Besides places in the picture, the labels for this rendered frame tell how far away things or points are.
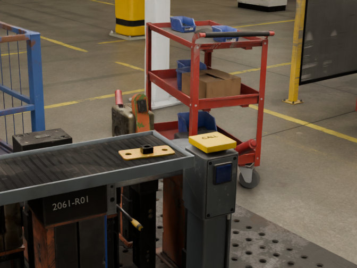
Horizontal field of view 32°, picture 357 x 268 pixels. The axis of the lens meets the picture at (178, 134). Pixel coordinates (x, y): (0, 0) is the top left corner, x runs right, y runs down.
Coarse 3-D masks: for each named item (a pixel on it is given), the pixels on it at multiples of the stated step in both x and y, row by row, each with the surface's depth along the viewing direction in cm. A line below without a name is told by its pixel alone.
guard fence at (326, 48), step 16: (304, 0) 520; (320, 0) 538; (336, 0) 553; (352, 0) 570; (304, 16) 528; (320, 16) 545; (336, 16) 560; (352, 16) 575; (304, 32) 533; (320, 32) 551; (336, 32) 567; (352, 32) 581; (304, 48) 541; (320, 48) 558; (336, 48) 574; (352, 48) 588; (304, 64) 547; (320, 64) 562; (336, 64) 578; (352, 64) 595; (304, 80) 552; (320, 80) 565; (288, 96) 548
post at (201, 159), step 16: (208, 160) 100; (224, 160) 102; (192, 176) 104; (208, 176) 101; (192, 192) 105; (208, 192) 102; (224, 192) 104; (192, 208) 106; (208, 208) 103; (224, 208) 105; (192, 224) 108; (208, 224) 105; (224, 224) 107; (192, 240) 109; (208, 240) 106; (224, 240) 108; (192, 256) 110; (208, 256) 107; (224, 256) 109
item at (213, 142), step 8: (192, 136) 105; (200, 136) 105; (208, 136) 105; (216, 136) 105; (224, 136) 105; (192, 144) 104; (200, 144) 101; (208, 144) 101; (216, 144) 101; (224, 144) 101; (232, 144) 102; (208, 152) 100
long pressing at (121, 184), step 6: (180, 138) 152; (186, 138) 152; (180, 144) 147; (186, 144) 147; (156, 174) 130; (162, 174) 130; (168, 174) 131; (174, 174) 132; (180, 174) 133; (126, 180) 126; (132, 180) 127; (138, 180) 128; (144, 180) 128; (150, 180) 129; (120, 186) 126
